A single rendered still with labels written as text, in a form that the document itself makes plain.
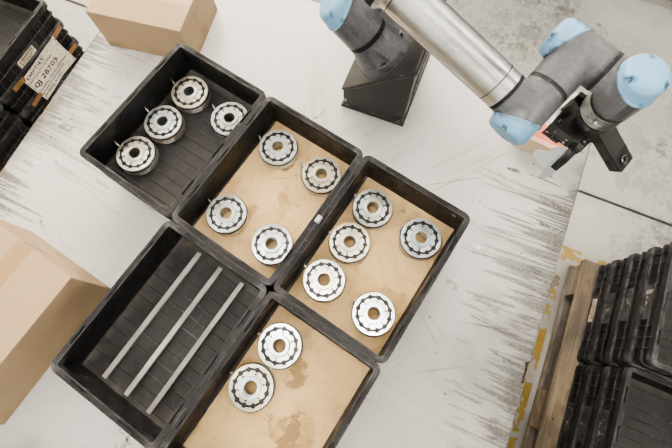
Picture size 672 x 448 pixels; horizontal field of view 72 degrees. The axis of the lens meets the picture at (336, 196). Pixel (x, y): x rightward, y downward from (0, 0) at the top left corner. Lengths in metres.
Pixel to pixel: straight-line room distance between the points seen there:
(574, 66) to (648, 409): 1.28
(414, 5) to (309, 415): 0.88
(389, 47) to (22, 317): 1.09
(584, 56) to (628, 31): 2.05
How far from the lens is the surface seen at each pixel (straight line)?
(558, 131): 1.04
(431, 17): 0.81
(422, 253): 1.16
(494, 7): 2.74
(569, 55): 0.87
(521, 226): 1.42
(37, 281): 1.30
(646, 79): 0.87
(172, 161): 1.33
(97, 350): 1.29
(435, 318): 1.31
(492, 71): 0.82
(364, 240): 1.15
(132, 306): 1.26
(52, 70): 2.25
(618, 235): 2.38
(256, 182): 1.25
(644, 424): 1.87
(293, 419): 1.16
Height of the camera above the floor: 1.98
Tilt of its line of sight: 71 degrees down
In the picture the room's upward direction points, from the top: 1 degrees counter-clockwise
